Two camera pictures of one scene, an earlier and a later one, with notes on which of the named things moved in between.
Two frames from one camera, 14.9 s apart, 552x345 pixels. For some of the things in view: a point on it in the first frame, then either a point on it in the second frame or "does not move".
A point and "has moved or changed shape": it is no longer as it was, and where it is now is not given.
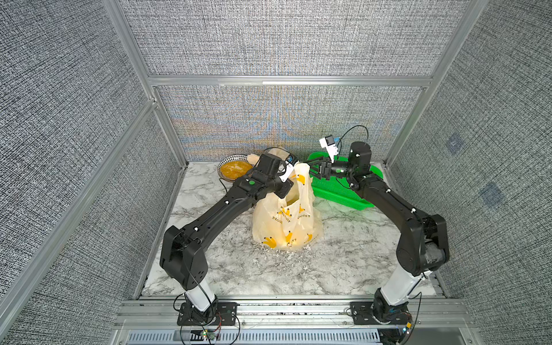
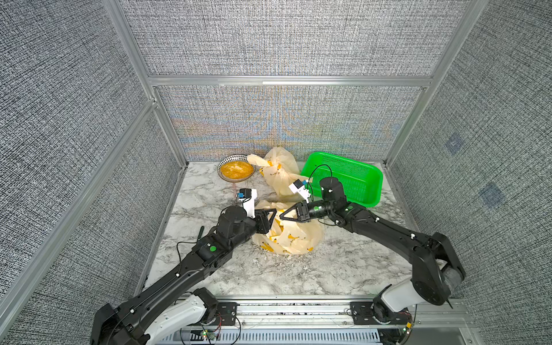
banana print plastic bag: x=292 y=222 has moved or changed shape
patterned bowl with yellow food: x=232 y=167 does not move
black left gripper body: x=282 y=188 -> x=261 y=226
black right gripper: x=325 y=169 -> x=301 y=208
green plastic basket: x=337 y=188 does not move
